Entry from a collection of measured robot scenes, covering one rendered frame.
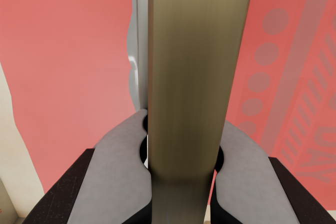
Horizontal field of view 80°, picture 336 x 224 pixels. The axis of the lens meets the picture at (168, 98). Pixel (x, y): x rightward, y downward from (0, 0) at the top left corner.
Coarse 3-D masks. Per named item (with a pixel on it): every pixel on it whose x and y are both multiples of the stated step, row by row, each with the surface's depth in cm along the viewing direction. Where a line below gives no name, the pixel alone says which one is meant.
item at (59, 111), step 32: (32, 64) 20; (32, 96) 22; (64, 96) 22; (96, 96) 22; (128, 96) 22; (32, 128) 24; (64, 128) 24; (96, 128) 24; (32, 160) 26; (64, 160) 26; (320, 192) 28
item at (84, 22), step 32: (0, 0) 18; (32, 0) 18; (64, 0) 18; (96, 0) 18; (128, 0) 17; (256, 0) 17; (0, 32) 19; (32, 32) 19; (64, 32) 19; (96, 32) 19; (64, 64) 20; (96, 64) 20; (128, 64) 20
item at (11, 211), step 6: (0, 180) 28; (0, 186) 28; (0, 192) 28; (6, 192) 29; (0, 198) 28; (6, 198) 29; (0, 204) 28; (6, 204) 29; (12, 204) 30; (0, 210) 28; (6, 210) 29; (12, 210) 30; (0, 216) 28; (6, 216) 29; (12, 216) 30; (0, 222) 28; (6, 222) 29; (12, 222) 30; (18, 222) 31
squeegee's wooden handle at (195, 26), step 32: (160, 0) 6; (192, 0) 5; (224, 0) 5; (160, 32) 6; (192, 32) 6; (224, 32) 6; (160, 64) 6; (192, 64) 6; (224, 64) 6; (160, 96) 7; (192, 96) 7; (224, 96) 7; (160, 128) 7; (192, 128) 7; (160, 160) 8; (192, 160) 8; (160, 192) 9; (192, 192) 9
